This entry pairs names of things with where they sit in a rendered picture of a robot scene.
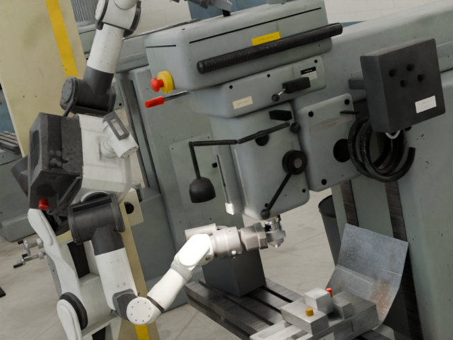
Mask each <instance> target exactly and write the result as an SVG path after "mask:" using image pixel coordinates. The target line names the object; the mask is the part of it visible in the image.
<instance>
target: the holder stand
mask: <svg viewBox="0 0 453 340"><path fill-rule="evenodd" d="M227 228H228V227H226V226H217V227H216V230H221V229H227ZM202 270H203V274H204V278H205V282H206V284H208V285H211V286H213V287H216V288H218V289H221V290H223V291H226V292H229V293H231V294H234V295H237V296H239V297H241V296H243V295H245V294H247V293H249V292H250V291H253V290H254V289H257V288H258V287H261V286H263V285H265V284H266V279H265V275H264V270H263V266H262V261H261V257H260V251H259V249H255V250H250V251H247V250H244V249H243V251H242V255H240V256H236V257H235V258H233V257H232V258H226V259H222V260H221V259H219V258H218V257H214V259H213V260H212V261H210V262H209V263H208V264H205V265H202Z"/></svg>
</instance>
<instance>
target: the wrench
mask: <svg viewBox="0 0 453 340"><path fill-rule="evenodd" d="M199 21H202V20H201V18H200V19H194V20H189V21H186V22H182V23H179V24H174V25H170V26H166V27H163V28H158V29H155V30H150V31H147V32H143V33H139V34H134V35H131V36H126V37H123V38H122V40H127V39H131V38H135V37H139V36H143V35H146V34H151V33H154V32H159V31H162V30H166V29H169V28H174V27H178V26H182V25H186V24H191V23H194V22H199Z"/></svg>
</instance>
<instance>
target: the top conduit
mask: <svg viewBox="0 0 453 340"><path fill-rule="evenodd" d="M342 31H343V27H342V24H341V23H339V22H337V23H334V24H330V25H327V26H322V27H319V28H315V29H313V30H308V31H305V32H301V33H298V34H294V35H290V36H286V37H284V38H279V39H276V40H271V41H269V42H265V43H262V44H259V45H254V46H252V47H248V48H244V49H240V50H238V51H233V52H230V53H225V54H223V55H219V56H215V57H211V58H208V59H205V60H201V61H198V63H197V69H198V71H199V72H200V73H201V74H204V73H208V72H213V71H215V70H218V69H222V68H225V67H229V66H232V65H235V64H239V63H243V62H246V61H250V60H253V59H257V58H260V57H264V56H267V55H271V54H274V53H278V52H281V51H284V50H288V49H292V48H295V47H299V46H302V45H306V44H309V43H313V42H316V41H319V40H323V39H325V38H330V37H333V36H337V35H339V34H342Z"/></svg>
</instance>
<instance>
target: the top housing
mask: <svg viewBox="0 0 453 340"><path fill-rule="evenodd" d="M327 25H329V24H328V17H327V13H326V6H325V2H324V0H295V1H289V2H285V3H278V4H273V5H268V4H265V5H260V6H257V7H252V8H249V9H244V10H241V11H236V12H233V13H231V16H227V17H224V16H223V15H221V16H217V17H214V18H209V19H206V20H202V21H199V22H194V23H191V24H186V25H182V26H178V27H174V28H169V29H166V30H162V31H159V32H154V33H151V34H147V35H146V36H145V38H144V46H145V49H146V54H147V57H148V62H149V65H150V71H151V74H152V78H156V79H158V73H159V72H163V71H168V73H170V75H171V77H172V79H173V90H186V91H196V90H201V89H203V88H207V87H210V86H214V85H217V84H221V83H223V82H228V81H230V80H234V79H237V78H241V77H243V76H248V75H251V74H254V73H258V72H261V71H264V70H267V69H271V68H273V67H278V66H280V65H284V64H287V63H291V62H294V61H298V60H301V59H304V58H308V57H311V56H314V55H319V54H321V53H325V52H328V51H329V50H330V49H331V48H332V39H331V37H330V38H325V39H323V40H319V41H316V42H312V43H309V44H306V45H302V46H299V47H295V48H292V49H288V50H284V51H281V52H278V53H274V54H271V55H267V56H264V57H260V58H257V59H253V60H250V61H246V62H243V63H239V64H235V65H232V66H229V67H225V68H222V69H218V70H215V71H213V72H208V73H204V74H201V73H200V72H199V71H198V69H197V63H198V61H201V60H205V59H208V58H211V57H215V56H219V55H223V54H225V53H230V52H233V51H238V50H240V49H244V48H248V47H252V46H254V45H259V44H262V43H266V42H269V41H271V40H276V39H279V38H284V37H286V36H290V35H294V34H298V33H301V32H305V31H308V30H313V29H315V28H319V27H322V26H327Z"/></svg>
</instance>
